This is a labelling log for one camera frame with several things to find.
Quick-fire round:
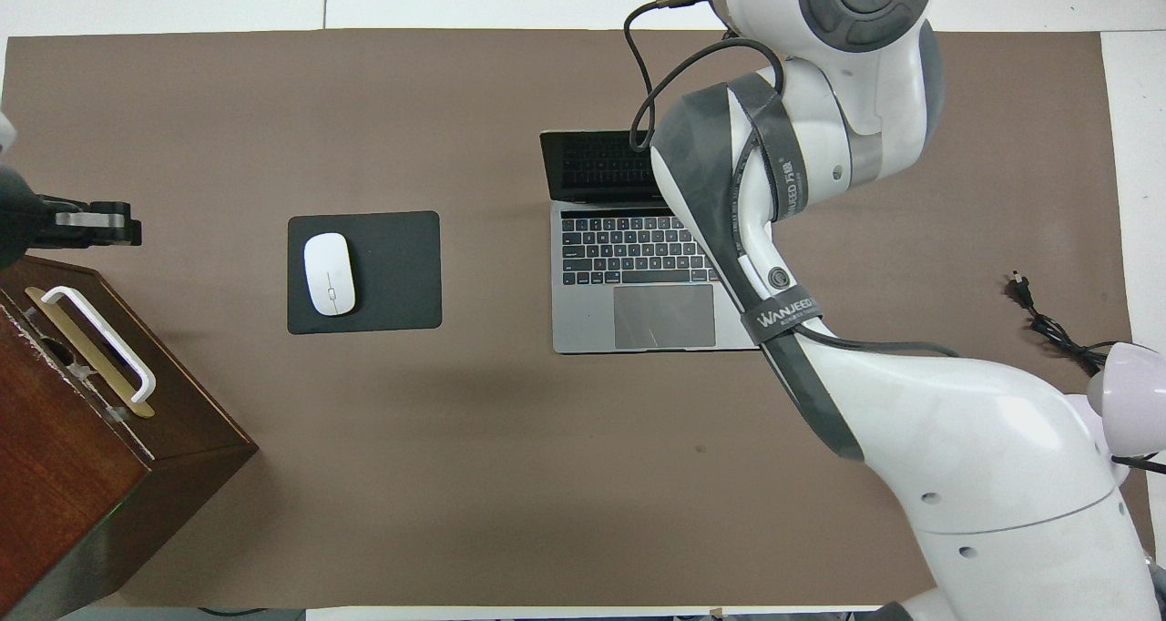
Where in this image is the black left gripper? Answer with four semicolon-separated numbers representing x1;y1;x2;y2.
0;166;143;271

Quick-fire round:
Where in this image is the silver laptop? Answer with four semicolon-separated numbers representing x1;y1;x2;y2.
539;129;762;355

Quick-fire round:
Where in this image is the white computer mouse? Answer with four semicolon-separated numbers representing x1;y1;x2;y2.
303;232;357;317

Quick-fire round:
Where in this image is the dark brown wooden box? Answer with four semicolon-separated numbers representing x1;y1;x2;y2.
0;255;260;620

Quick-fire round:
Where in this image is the black mouse pad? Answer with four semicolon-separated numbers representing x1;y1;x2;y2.
287;210;444;336

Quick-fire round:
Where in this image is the brown table mat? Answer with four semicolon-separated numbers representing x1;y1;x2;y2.
0;27;1158;609

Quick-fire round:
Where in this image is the white desk lamp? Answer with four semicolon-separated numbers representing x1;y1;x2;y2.
1061;341;1166;490

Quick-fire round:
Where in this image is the white box handle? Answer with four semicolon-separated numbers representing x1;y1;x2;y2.
40;286;158;405

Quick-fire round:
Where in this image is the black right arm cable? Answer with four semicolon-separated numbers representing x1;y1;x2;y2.
624;0;962;360

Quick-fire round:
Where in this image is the black lamp power cable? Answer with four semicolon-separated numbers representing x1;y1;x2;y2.
1007;272;1166;476

